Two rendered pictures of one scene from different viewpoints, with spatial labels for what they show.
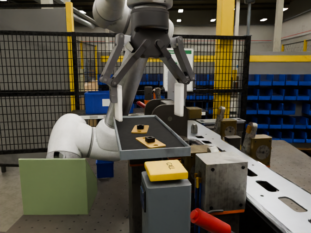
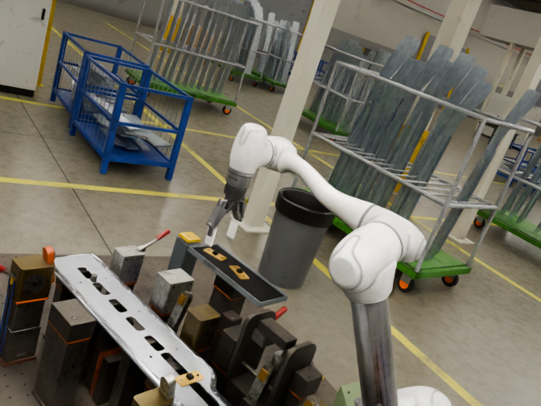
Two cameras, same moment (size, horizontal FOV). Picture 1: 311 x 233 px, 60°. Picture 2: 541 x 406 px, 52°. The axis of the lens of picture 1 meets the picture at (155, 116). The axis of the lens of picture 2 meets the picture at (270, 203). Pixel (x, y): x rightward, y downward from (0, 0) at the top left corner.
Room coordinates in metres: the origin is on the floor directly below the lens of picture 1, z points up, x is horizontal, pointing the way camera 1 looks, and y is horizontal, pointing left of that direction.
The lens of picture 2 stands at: (1.96, -1.08, 1.98)
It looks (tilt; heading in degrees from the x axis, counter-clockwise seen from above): 18 degrees down; 138
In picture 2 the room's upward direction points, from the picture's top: 19 degrees clockwise
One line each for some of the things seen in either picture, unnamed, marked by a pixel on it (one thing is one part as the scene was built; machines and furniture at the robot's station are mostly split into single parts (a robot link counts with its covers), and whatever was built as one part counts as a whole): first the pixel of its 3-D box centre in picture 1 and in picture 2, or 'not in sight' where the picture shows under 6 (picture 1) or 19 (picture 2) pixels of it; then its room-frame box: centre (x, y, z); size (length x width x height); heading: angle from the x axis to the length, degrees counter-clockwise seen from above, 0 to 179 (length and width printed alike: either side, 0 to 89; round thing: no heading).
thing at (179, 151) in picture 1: (142, 131); (236, 272); (0.67, 0.03, 1.16); 0.37 x 0.14 x 0.02; 11
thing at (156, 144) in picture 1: (150, 140); (215, 253); (0.55, 0.01, 1.17); 0.08 x 0.04 x 0.01; 24
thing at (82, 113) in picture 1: (139, 112); not in sight; (1.81, 0.11, 1.02); 0.90 x 0.22 x 0.03; 101
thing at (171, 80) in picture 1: (176, 91); not in sight; (1.68, -0.13, 1.17); 0.12 x 0.01 x 0.34; 101
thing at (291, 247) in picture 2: not in sight; (294, 239); (-1.06, 2.00, 0.36); 0.50 x 0.50 x 0.73
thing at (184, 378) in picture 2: not in sight; (189, 376); (0.96, -0.25, 1.01); 0.08 x 0.04 x 0.01; 100
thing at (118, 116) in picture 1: (118, 102); (232, 228); (0.53, 0.07, 1.25); 0.03 x 0.01 x 0.07; 24
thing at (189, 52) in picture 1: (177, 70); not in sight; (1.98, -0.16, 1.30); 0.23 x 0.02 x 0.31; 101
